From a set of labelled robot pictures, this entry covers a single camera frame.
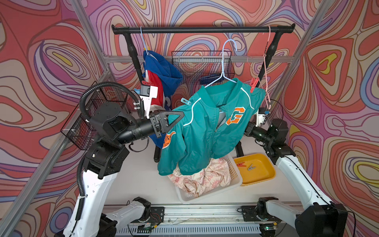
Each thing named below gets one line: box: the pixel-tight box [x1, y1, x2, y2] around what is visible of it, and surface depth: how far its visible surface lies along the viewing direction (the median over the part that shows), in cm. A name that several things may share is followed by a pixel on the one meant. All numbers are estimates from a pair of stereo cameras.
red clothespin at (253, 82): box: [249, 77, 260, 94], surface depth 52 cm
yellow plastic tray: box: [233, 153, 276, 187], surface depth 91 cm
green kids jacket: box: [157, 78, 266, 176], surface depth 53 cm
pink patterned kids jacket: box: [167, 157, 231, 198], surface depth 79 cm
